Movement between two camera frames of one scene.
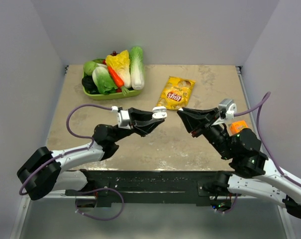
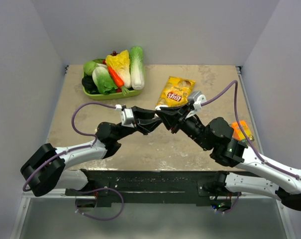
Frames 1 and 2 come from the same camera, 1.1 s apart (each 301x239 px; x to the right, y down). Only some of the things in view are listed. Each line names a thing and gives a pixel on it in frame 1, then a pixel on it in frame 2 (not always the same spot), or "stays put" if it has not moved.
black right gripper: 196,125 to 171,116
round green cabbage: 88,67 stays put
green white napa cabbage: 137,65 stays put
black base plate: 149,187 stays put
